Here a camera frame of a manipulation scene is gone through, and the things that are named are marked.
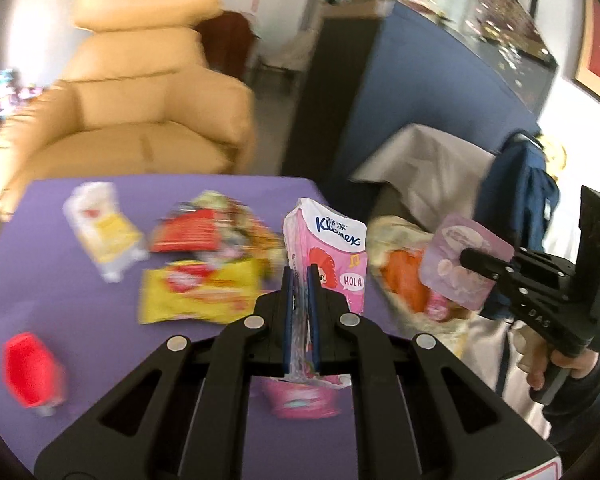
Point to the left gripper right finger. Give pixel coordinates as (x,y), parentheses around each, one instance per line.
(314,293)

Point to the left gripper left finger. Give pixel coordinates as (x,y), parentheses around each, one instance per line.
(287,292)

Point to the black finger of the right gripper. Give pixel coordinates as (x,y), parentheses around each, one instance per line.
(494,268)

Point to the pink kleenex tissue pack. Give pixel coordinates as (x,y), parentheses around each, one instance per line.
(316,235)

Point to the lilac yogurt lid wrapper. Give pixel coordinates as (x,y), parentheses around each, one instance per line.
(441,271)

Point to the yellow nabati wafer bag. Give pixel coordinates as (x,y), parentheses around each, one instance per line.
(194,290)

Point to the orange snack bag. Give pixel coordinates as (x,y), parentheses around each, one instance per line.
(401,275)

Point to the green trash bag bin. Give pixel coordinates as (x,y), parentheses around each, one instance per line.
(394,248)

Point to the gold floral crumpled wrapper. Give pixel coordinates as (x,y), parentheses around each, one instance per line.
(242,234)

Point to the navy blue jacket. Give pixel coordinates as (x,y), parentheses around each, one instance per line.
(517,198)

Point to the red snack wrapper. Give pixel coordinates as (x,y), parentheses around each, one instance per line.
(190,231)

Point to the grey cloth on chair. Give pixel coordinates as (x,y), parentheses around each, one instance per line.
(428,173)

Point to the white yellow clear package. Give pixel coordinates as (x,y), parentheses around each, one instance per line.
(107,236)

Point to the blue partition panel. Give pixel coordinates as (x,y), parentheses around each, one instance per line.
(379,66)

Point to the purple tablecloth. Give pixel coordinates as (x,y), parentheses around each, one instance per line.
(51,289)

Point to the tan leather armchair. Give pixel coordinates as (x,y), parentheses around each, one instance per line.
(137,97)

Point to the chair with brown cloth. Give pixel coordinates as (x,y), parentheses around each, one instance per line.
(227,40)

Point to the red plastic cup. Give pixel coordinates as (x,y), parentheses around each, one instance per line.
(32,374)

